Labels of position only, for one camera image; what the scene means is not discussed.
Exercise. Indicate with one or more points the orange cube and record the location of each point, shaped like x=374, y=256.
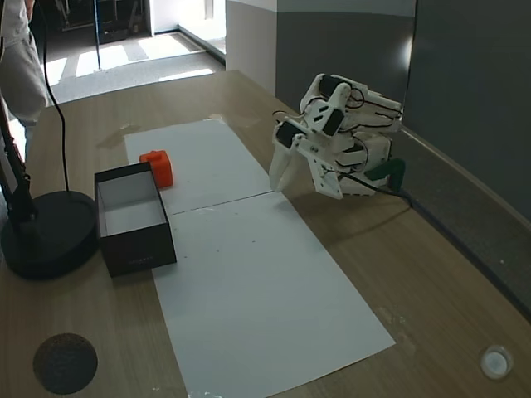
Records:
x=162, y=170

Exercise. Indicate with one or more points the brown cardboard box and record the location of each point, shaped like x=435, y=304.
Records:
x=139, y=253

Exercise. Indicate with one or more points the white paper sheet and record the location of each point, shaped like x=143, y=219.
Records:
x=265, y=298
x=199, y=166

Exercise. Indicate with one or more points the green table clamp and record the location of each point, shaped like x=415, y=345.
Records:
x=394, y=168

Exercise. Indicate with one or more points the grey desk partition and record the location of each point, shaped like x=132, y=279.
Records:
x=469, y=103

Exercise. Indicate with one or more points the thin dark pole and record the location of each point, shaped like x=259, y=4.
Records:
x=98, y=37

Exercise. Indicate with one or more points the black round stand base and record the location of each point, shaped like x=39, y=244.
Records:
x=54, y=240

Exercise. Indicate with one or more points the black stand pole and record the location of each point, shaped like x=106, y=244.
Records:
x=20, y=195

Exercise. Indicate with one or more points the person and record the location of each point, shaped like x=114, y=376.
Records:
x=20, y=70

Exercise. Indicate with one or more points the white round cap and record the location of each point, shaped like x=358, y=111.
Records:
x=496, y=361

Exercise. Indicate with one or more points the dark round cork disc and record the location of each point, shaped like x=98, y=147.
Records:
x=65, y=364

